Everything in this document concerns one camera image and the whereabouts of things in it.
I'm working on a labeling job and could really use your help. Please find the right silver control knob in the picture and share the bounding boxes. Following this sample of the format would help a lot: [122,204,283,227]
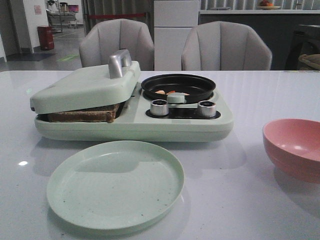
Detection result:
[197,100,217,118]

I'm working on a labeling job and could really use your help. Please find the right grey upholstered chair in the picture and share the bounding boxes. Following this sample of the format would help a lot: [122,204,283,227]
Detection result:
[181,21,273,71]

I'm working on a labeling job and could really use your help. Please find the left silver control knob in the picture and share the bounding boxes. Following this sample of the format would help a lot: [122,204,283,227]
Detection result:
[150,99,169,117]

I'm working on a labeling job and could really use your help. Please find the fruit plate on counter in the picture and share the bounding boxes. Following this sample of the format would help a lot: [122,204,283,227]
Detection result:
[257,0,281,10]

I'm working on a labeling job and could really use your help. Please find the left grey upholstered chair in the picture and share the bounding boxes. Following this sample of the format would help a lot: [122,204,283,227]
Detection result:
[79,18,155,71]

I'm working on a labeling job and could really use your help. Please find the white bread slice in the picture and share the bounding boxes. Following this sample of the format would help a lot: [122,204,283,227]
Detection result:
[47,103,120,123]

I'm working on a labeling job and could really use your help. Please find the round black frying pan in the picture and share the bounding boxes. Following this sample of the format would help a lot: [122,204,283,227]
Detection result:
[141,73,216,104]

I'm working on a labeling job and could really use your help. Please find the red trash bin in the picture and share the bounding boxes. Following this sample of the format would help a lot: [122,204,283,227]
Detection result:
[37,25,55,51]

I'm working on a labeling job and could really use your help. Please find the white refrigerator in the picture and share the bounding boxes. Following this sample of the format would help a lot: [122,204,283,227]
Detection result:
[153,0,200,71]

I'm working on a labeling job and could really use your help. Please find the orange shrimp pieces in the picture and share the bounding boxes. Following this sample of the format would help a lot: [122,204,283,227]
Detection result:
[155,90,189,96]

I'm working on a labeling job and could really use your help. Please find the pink plastic bowl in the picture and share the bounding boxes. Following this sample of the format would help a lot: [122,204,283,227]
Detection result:
[262,118,320,184]

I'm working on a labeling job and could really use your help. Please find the mint green round plate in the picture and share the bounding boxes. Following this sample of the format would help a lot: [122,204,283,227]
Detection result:
[46,140,185,235]

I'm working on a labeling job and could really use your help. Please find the silver control knob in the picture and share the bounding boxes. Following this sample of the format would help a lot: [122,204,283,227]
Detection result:
[150,99,169,117]
[197,100,217,118]

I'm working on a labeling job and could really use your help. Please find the grey upholstered chair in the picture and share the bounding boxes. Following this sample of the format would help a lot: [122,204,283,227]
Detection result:
[181,21,273,71]
[79,18,155,71]

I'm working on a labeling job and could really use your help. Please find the dark grey kitchen counter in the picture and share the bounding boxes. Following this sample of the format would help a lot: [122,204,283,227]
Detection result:
[199,9,320,70]

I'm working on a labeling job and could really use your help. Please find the mint green breakfast maker base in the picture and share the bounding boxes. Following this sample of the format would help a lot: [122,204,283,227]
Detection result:
[34,83,234,142]

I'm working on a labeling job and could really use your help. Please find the mint green sandwich maker lid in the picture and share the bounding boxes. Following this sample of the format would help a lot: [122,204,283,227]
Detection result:
[30,60,141,114]

